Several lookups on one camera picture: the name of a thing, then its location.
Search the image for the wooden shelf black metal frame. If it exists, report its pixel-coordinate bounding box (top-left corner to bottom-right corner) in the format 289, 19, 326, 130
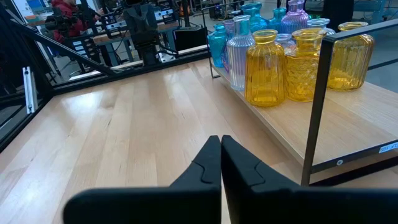
200, 0, 398, 187

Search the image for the clear ribbed bottle vase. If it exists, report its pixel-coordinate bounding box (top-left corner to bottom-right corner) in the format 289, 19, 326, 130
226, 14, 256, 92

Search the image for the yellow diamond textured vase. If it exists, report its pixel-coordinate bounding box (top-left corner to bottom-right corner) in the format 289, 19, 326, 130
285, 27, 328, 103

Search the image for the yellow ribbed tapered vase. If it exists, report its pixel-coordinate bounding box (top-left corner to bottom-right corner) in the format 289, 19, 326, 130
244, 29, 287, 108

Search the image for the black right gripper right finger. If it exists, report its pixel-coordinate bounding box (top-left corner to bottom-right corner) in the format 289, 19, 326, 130
221, 135, 398, 224

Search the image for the yellow ribbed jar vase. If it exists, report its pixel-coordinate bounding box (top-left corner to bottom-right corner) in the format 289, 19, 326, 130
326, 21, 376, 91

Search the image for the silver aluminium bracket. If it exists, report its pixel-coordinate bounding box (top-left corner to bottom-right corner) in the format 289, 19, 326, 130
22, 66, 39, 114

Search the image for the clear ribbed jar vase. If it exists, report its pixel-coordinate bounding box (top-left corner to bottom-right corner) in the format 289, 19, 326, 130
307, 17, 336, 37

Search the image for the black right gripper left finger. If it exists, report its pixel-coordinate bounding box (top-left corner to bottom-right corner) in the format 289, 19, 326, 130
63, 136, 222, 224

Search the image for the teal glass vase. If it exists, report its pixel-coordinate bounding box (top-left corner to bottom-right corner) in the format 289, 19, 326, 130
267, 7, 287, 32
206, 24, 229, 68
241, 2, 270, 34

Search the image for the person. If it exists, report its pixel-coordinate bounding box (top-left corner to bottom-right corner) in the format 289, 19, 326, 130
45, 0, 105, 44

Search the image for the small pink twisted vase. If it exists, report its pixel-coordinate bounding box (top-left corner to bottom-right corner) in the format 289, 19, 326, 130
221, 19, 237, 74

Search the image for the black computer case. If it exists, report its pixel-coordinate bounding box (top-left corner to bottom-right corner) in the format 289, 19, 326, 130
173, 26, 208, 52

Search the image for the clear glass vase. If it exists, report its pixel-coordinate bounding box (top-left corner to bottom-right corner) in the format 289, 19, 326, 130
273, 33, 298, 57

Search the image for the background robot workstation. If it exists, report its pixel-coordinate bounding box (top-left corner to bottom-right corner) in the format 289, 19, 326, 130
71, 0, 187, 68

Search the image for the white shelf label sticker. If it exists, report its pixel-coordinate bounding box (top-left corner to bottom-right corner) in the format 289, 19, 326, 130
378, 141, 398, 154

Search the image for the large pink ribbed bottle vase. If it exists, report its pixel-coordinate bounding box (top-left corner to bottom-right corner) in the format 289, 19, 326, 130
279, 0, 311, 35

